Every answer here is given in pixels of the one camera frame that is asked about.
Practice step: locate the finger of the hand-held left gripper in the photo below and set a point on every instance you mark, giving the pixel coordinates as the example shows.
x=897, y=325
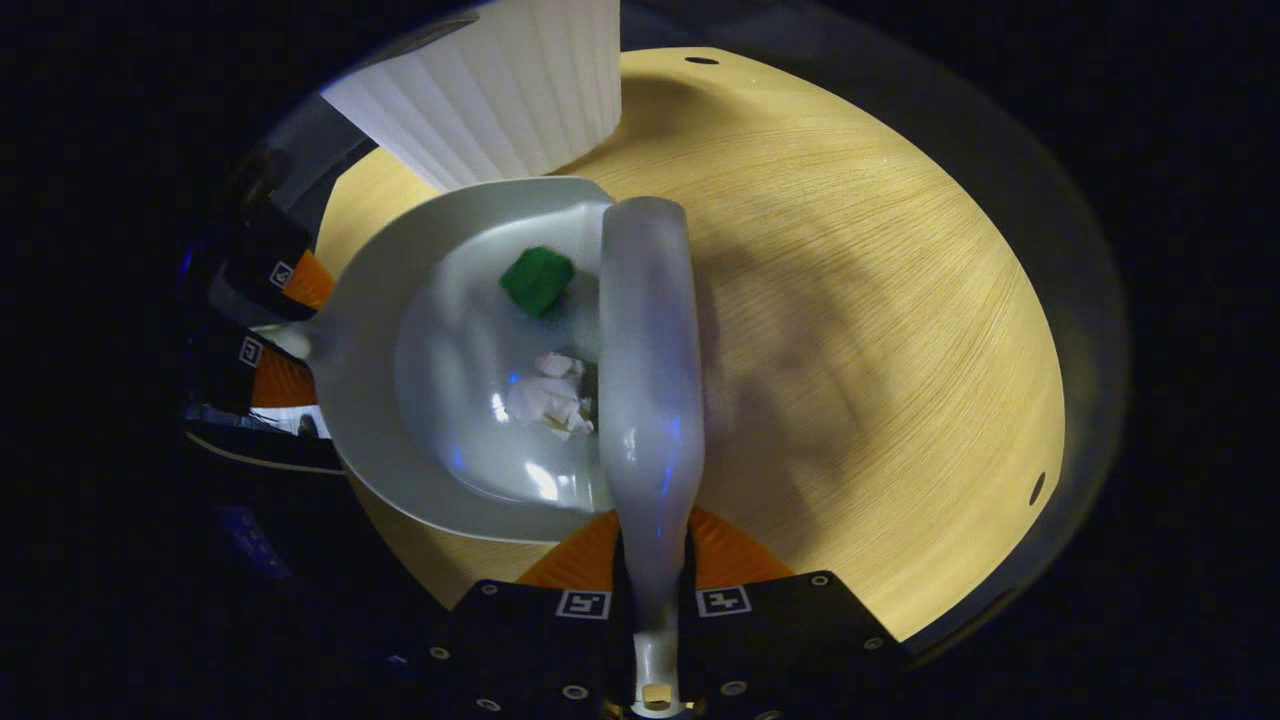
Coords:
x=225, y=365
x=265, y=260

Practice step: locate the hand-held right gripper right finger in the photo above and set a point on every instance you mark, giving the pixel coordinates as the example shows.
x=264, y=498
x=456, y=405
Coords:
x=790, y=650

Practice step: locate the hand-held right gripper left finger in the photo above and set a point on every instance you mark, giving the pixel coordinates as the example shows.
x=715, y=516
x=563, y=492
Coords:
x=520, y=650

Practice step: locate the grey plastic dustpan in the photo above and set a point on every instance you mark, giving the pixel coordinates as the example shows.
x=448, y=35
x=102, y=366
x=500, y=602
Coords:
x=400, y=300

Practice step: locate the white paper ball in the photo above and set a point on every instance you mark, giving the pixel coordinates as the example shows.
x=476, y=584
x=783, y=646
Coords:
x=545, y=400

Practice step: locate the green paper ball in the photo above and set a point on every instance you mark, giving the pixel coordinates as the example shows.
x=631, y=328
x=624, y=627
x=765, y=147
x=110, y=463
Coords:
x=537, y=282

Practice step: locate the white ribbed garbage bin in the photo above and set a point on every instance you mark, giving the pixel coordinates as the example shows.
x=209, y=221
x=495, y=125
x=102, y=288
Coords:
x=500, y=90

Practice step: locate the small grey broom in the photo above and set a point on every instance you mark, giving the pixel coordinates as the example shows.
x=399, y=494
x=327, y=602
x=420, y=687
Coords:
x=650, y=350

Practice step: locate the wooden desktop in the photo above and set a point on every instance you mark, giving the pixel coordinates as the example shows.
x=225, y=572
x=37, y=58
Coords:
x=850, y=350

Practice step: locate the dark board with pale edge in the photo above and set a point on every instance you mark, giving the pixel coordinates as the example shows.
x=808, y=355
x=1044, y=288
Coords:
x=260, y=445

